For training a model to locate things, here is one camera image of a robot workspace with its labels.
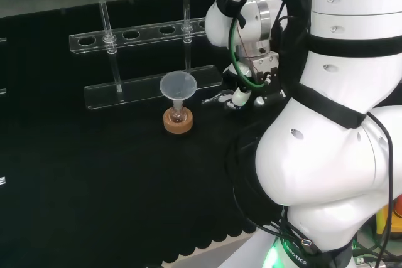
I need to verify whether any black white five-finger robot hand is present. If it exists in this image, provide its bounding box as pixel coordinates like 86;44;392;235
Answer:
222;52;287;112

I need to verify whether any translucent plastic funnel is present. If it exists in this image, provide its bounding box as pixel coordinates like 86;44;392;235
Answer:
158;72;198;111

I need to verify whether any clear acrylic funnel stand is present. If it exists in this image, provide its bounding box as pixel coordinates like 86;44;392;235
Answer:
68;0;224;111

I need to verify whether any small glass round-bottom flask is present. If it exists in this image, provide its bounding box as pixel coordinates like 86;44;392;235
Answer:
171;98;187;124

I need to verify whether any blue usb plug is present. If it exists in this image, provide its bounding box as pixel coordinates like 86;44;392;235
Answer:
300;238;322;255

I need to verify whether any yellow stop button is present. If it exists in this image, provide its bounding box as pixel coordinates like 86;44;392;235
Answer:
374;195;402;245

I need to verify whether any black bench cloth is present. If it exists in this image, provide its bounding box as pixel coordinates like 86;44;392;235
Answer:
0;0;283;265

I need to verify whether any green cable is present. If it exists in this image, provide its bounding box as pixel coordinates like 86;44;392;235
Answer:
228;0;290;88

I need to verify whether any brown cork ring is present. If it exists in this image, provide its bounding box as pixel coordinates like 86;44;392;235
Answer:
163;107;193;135

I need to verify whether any long black cable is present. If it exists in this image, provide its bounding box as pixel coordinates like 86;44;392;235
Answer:
366;111;396;264

